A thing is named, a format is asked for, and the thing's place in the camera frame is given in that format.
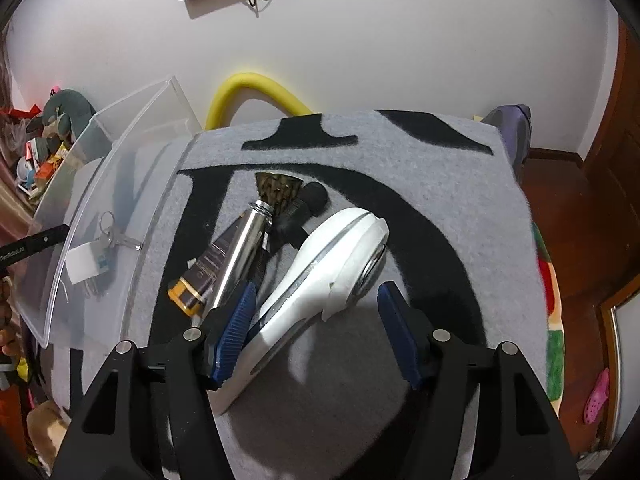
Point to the black foam-tipped microphone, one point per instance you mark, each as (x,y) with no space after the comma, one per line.
(307,200)

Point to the patterned cone-shaped cap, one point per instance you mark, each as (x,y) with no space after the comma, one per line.
(278,189)

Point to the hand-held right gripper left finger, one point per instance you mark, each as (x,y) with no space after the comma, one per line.
(234,331)

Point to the pile of colourful toys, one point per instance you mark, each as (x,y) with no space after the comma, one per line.
(42,162)

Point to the white handheld fabric shaver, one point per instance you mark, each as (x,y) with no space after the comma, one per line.
(320,270)

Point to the white key tag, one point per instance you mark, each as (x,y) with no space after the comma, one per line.
(85,262)

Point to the grey and black felt mat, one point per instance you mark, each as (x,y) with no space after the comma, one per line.
(450,200)

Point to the purple-grey cloth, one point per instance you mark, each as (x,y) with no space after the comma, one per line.
(510,125)

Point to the silver metal bottle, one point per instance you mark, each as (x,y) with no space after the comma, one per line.
(240,250)

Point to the yellow foam tube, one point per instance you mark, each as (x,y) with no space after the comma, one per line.
(250,85)

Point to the person's left hand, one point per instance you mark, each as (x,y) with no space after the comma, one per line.
(6,330)

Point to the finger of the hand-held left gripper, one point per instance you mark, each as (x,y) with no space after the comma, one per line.
(54,235)

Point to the clear plastic storage box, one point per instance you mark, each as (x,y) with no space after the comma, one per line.
(100,200)

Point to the colourful printed blanket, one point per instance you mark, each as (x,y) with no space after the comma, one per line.
(550,310)

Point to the grey plush toy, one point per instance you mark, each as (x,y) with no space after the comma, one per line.
(62,110)

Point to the framed mirror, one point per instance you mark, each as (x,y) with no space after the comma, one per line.
(625,370)

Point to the pink clog shoe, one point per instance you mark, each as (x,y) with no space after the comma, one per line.
(597,395)

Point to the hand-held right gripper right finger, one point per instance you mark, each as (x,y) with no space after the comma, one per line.
(400,335)

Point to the brown and gold tube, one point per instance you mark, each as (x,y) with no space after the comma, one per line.
(205,272)

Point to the wooden door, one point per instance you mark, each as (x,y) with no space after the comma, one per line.
(620,160)

